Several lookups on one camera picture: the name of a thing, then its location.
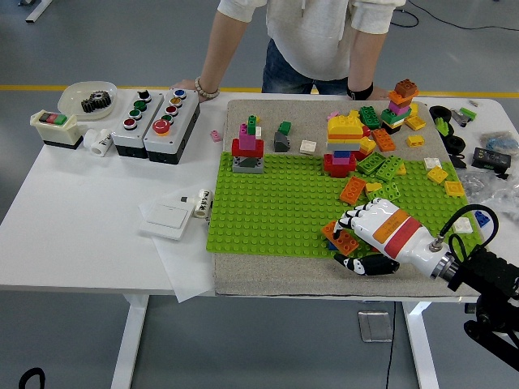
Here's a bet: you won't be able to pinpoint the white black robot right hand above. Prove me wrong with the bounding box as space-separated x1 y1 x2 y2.
332 197 453 280

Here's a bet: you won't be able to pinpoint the orange long brick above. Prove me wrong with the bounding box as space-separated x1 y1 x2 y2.
320 220 361 256
371 128 397 153
339 176 367 203

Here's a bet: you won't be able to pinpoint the green studded baseplate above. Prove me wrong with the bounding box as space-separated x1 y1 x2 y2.
205 152 486 260

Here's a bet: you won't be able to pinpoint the black toy tyre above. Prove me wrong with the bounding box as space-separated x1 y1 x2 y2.
428 105 453 122
444 135 467 155

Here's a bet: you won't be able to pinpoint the black wristwatch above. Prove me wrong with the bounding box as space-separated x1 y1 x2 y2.
346 82 375 101

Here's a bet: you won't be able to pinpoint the brick tower with brown top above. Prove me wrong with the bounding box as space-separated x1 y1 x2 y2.
380 79 421 135

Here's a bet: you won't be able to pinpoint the dark green long brick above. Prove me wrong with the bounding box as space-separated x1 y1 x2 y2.
358 105 383 130

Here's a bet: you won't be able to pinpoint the lime green long brick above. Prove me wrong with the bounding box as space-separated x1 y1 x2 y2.
375 156 405 182
367 182 402 203

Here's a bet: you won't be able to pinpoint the brick tower with yellow top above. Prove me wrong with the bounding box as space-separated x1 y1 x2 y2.
323 111 366 178

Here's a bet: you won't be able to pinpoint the grey emergency-stop control box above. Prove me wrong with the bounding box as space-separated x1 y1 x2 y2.
144 88 202 166

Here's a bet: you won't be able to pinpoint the grey four-button control box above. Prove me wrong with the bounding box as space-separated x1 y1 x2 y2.
111 89 165 160

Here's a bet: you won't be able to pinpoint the brick tower with magenta middle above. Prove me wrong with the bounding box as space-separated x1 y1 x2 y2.
230 114 265 174

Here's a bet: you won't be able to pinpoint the black metal gear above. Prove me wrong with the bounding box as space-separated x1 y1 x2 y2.
80 91 113 113

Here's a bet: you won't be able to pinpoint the person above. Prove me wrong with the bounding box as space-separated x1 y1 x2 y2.
217 0 407 96

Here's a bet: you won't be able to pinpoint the metal floor socket plate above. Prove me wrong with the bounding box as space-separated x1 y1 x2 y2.
357 310 394 344

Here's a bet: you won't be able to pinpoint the white pipe tee fitting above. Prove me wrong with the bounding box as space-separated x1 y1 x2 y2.
83 128 114 157

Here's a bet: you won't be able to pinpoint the clear plastic bags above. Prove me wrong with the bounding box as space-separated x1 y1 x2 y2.
460 161 519 220

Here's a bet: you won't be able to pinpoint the white plastic bowl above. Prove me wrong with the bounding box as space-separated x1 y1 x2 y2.
57 80 118 122

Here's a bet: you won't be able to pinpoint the black digital meter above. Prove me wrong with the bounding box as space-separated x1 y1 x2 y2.
470 147 513 171

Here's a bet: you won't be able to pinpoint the white table leg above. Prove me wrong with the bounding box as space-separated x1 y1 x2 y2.
401 301 441 389
109 294 150 389

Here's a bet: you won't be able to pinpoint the small white pipe fitting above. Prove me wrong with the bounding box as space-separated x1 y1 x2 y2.
180 188 215 220

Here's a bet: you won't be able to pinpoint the grey-brown mat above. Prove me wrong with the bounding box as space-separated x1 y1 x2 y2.
213 99 504 300

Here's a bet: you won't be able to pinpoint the plastic bag with blue parts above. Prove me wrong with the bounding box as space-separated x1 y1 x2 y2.
478 131 519 153

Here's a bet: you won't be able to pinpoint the translucent paper sheet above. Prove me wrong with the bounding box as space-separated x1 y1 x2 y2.
137 198 216 304

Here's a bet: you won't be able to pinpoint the bead bracelet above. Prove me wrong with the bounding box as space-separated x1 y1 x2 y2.
193 75 221 102

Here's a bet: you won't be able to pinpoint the black looped floor cable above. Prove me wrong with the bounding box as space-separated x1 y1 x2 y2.
391 10 419 28

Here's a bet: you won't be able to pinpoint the thin black floor cable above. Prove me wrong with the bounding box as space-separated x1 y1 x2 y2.
384 301 397 389

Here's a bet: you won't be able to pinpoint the long black floor cable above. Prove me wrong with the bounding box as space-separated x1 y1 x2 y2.
407 0 519 32

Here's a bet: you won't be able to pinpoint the white wall switch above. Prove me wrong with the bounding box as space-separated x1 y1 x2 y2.
138 201 195 242

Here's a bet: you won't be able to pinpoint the beige red-green switch box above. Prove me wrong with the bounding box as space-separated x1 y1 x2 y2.
30 109 84 151

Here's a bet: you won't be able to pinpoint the grey metal frame foot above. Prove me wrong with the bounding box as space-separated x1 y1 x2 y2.
24 0 54 24

